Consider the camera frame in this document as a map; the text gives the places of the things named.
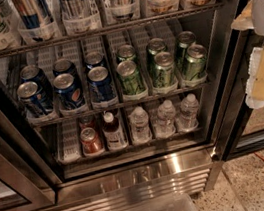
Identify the blue pepsi can back left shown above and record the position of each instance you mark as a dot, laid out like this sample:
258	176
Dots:
34	73

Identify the blue pepsi can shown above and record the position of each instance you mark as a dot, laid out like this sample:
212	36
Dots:
63	66
35	99
34	73
69	90

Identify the stainless steel fridge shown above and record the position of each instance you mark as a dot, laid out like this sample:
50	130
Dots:
42	161

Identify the red can front bottom shelf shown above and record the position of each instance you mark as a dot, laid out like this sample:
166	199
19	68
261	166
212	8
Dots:
91	142

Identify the clear water bottle left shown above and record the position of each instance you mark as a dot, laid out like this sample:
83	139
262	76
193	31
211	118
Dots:
139	125

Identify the clear water bottle middle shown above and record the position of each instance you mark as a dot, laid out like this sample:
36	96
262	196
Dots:
164	124

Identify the blue can column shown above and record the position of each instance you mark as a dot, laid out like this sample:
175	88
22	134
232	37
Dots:
100	84
95	59

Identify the clear water bottle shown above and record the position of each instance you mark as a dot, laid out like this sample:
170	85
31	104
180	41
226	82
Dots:
139	125
164	124
187	116

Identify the brown tea bottle white cap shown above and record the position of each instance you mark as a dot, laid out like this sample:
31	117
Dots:
113	132

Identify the red can shelf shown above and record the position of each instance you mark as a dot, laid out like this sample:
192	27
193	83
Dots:
91	142
87	121

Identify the red can back bottom shelf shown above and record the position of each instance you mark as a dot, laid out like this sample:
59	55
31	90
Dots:
87	121

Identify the clear water bottle right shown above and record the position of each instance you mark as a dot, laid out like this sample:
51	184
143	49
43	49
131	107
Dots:
187	116

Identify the blue pepsi can back middle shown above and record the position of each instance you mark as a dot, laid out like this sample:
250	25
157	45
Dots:
63	66

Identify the blue silver slim can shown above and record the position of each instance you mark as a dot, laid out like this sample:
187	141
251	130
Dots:
36	17

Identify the silver striped slim can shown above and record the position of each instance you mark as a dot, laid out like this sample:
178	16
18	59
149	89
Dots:
75	9

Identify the blue pepsi can front middle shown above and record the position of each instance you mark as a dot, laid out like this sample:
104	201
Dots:
69	90

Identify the green can column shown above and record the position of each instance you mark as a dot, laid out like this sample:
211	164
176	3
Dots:
125	53
154	46
162	72
130	78
184	40
194	63

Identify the blue pepsi can front left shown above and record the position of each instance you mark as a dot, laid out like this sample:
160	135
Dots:
35	99

